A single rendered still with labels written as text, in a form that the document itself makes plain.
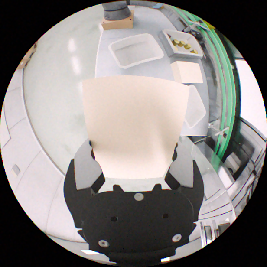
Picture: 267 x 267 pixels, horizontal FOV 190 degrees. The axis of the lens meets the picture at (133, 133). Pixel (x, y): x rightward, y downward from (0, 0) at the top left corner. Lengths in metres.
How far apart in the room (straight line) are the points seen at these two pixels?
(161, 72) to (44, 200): 3.49
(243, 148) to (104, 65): 1.12
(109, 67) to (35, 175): 3.05
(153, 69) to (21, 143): 3.18
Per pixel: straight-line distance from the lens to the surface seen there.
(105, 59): 0.52
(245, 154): 0.89
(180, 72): 0.47
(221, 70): 0.64
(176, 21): 0.75
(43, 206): 3.26
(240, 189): 0.70
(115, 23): 0.61
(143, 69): 0.48
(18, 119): 3.29
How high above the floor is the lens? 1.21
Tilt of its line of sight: 61 degrees down
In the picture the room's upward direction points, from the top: 177 degrees clockwise
